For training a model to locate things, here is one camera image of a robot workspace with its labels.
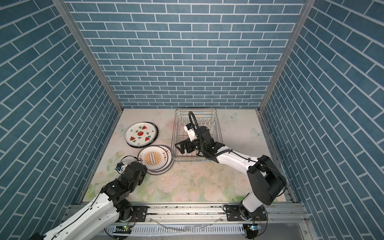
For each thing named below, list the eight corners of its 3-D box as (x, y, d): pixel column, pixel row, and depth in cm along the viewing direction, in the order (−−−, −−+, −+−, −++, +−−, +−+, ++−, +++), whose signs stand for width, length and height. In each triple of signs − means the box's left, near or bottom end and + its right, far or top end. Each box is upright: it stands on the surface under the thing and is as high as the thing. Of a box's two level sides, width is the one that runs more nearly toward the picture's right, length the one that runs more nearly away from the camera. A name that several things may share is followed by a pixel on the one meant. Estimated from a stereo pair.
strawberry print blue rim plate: (123, 146, 100) (121, 143, 97) (131, 125, 112) (130, 122, 110) (153, 146, 100) (152, 144, 98) (158, 125, 112) (158, 122, 110)
